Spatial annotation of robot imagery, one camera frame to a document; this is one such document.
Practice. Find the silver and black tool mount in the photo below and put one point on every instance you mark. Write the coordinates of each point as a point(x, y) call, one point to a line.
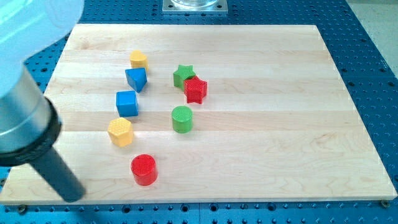
point(29, 123)

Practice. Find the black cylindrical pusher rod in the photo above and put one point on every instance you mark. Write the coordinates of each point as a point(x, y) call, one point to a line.
point(53, 169)

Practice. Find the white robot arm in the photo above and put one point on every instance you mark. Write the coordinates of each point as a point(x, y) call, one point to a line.
point(29, 26)

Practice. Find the yellow hexagon block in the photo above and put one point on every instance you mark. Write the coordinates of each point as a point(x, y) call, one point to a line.
point(121, 132)

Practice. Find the red cylinder block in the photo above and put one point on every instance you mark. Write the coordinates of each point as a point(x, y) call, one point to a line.
point(144, 169)

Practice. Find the blue cube block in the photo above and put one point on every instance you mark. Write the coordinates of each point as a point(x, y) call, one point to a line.
point(126, 103)

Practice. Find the wooden board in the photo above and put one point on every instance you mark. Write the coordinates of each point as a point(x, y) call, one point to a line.
point(277, 123)

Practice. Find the blue triangle block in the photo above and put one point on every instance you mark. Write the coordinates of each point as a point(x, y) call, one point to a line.
point(136, 78)

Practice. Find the green cylinder block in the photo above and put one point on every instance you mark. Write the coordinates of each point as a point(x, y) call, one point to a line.
point(182, 119)

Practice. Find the green star block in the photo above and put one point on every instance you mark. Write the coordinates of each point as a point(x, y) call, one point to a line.
point(183, 72)

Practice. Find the red star block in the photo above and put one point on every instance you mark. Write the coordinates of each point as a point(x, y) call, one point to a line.
point(195, 90)

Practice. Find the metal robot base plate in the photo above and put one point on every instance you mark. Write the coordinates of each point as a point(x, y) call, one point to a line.
point(181, 7)

